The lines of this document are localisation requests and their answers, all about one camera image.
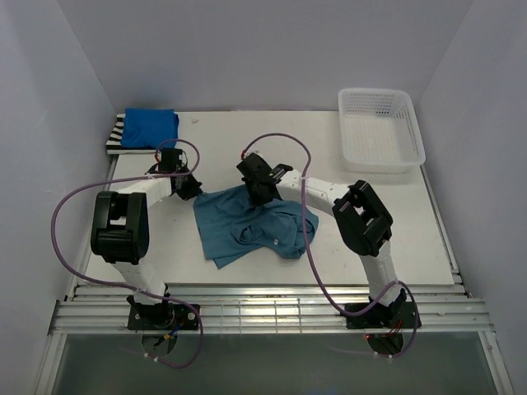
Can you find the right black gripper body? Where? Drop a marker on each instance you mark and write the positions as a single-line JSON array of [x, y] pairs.
[[257, 197]]

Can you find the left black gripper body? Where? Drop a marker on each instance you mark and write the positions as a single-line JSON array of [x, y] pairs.
[[189, 187]]

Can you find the light teal tank top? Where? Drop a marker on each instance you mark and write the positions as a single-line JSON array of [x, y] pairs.
[[230, 227]]

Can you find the blue tank top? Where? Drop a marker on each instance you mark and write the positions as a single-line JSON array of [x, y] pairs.
[[148, 128]]

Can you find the black white striped tank top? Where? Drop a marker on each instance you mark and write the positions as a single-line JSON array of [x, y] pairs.
[[114, 141]]

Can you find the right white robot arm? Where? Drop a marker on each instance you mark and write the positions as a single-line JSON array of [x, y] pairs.
[[362, 219]]

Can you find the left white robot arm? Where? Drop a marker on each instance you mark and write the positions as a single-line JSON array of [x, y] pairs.
[[120, 235]]

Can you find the white plastic basket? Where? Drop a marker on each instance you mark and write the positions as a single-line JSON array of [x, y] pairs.
[[379, 131]]

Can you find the aluminium frame rails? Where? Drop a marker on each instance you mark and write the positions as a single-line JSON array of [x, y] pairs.
[[261, 294]]

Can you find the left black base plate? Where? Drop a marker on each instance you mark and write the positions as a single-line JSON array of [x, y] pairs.
[[158, 317]]

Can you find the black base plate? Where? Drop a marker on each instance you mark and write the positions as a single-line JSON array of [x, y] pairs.
[[158, 317], [380, 316]]

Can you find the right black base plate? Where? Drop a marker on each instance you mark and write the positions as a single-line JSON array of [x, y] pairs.
[[380, 316]]

